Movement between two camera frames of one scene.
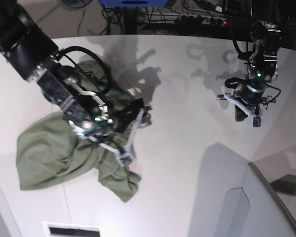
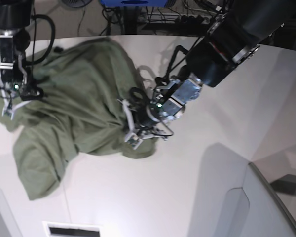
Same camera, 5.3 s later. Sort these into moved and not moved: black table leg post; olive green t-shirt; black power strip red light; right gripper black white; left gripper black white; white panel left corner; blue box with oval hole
Moved: olive green t-shirt; left gripper black white; right gripper black white
Not moved: black power strip red light; black table leg post; blue box with oval hole; white panel left corner
